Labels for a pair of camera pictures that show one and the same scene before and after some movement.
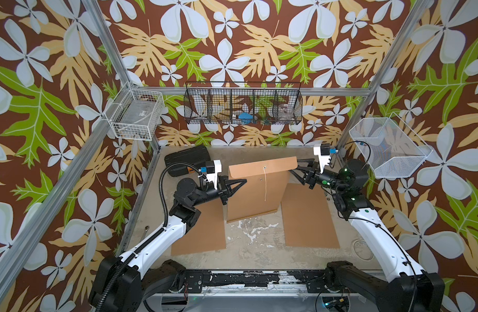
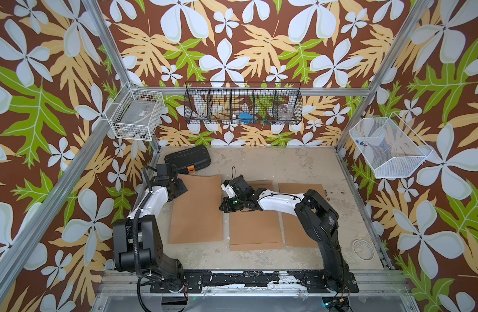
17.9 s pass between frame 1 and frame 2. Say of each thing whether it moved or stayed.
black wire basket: stayed
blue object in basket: stayed
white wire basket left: stayed
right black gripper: moved
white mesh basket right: stayed
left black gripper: moved
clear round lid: stayed
